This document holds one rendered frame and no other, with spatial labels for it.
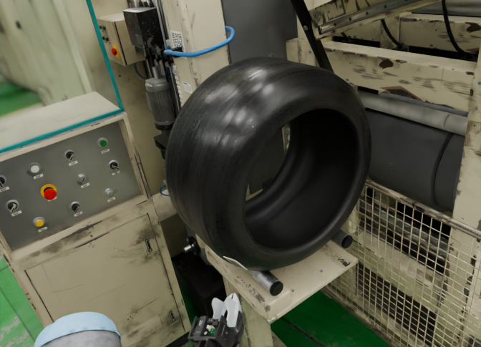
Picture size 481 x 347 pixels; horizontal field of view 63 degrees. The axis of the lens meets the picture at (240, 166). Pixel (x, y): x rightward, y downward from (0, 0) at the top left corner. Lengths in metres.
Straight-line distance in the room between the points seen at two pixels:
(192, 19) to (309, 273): 0.84
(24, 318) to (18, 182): 1.41
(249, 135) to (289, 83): 0.16
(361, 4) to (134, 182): 1.04
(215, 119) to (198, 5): 0.37
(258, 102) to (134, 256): 1.04
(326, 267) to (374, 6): 0.78
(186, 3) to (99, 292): 1.18
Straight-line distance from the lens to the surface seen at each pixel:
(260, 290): 1.20
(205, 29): 1.17
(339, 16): 1.23
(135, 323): 1.96
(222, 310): 0.98
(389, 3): 1.12
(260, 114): 0.88
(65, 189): 1.57
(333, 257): 1.37
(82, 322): 0.64
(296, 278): 1.31
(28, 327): 2.73
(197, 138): 0.93
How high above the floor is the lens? 1.75
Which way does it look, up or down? 30 degrees down
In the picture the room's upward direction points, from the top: 9 degrees counter-clockwise
